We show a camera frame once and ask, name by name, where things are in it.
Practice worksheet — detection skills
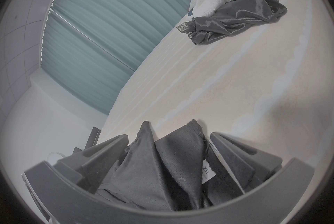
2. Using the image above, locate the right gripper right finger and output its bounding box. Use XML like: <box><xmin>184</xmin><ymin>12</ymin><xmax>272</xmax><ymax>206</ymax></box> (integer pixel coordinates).
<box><xmin>210</xmin><ymin>132</ymin><xmax>283</xmax><ymax>195</ymax></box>

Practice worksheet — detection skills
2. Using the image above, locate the bed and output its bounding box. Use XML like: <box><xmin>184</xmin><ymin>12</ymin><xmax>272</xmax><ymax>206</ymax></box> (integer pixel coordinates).
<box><xmin>98</xmin><ymin>0</ymin><xmax>332</xmax><ymax>192</ymax></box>

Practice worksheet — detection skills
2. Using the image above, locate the black satin garment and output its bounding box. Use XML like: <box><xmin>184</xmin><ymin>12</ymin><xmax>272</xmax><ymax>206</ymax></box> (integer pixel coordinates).
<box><xmin>176</xmin><ymin>0</ymin><xmax>288</xmax><ymax>46</ymax></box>

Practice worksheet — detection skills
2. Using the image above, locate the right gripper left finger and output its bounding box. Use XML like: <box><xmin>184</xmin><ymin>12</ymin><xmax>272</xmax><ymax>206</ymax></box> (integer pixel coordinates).
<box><xmin>53</xmin><ymin>134</ymin><xmax>129</xmax><ymax>195</ymax></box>

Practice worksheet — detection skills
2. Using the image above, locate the black T-shirt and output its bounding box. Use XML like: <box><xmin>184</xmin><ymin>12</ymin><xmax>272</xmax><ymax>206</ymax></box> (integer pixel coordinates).
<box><xmin>98</xmin><ymin>119</ymin><xmax>246</xmax><ymax>211</ymax></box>

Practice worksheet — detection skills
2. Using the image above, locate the blue-green curtain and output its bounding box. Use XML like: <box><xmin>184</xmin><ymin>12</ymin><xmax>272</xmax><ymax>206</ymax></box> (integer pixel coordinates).
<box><xmin>50</xmin><ymin>0</ymin><xmax>195</xmax><ymax>72</ymax></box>
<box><xmin>40</xmin><ymin>13</ymin><xmax>136</xmax><ymax>116</ymax></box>

